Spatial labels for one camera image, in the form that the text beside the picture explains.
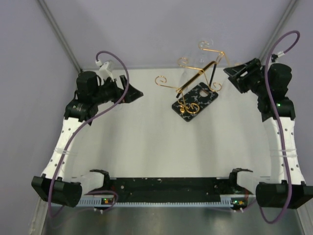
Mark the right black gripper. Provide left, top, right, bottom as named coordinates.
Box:
left=223, top=58, right=269, bottom=97

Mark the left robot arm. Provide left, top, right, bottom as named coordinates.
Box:
left=31, top=71, right=144, bottom=208

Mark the white cable duct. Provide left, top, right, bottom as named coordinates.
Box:
left=76, top=195, right=247, bottom=210

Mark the gold wire glass rack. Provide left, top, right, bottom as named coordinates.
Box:
left=155, top=41, right=230, bottom=114

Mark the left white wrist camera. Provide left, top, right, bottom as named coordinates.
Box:
left=95, top=60, right=114, bottom=81

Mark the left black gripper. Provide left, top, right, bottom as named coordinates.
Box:
left=91, top=75, right=143, bottom=105

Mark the clear wine glass middle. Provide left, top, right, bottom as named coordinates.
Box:
left=178, top=57, right=189, bottom=84

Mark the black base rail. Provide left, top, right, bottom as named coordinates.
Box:
left=91, top=173, right=251, bottom=204

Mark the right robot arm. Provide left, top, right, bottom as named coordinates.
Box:
left=224, top=59, right=313, bottom=209

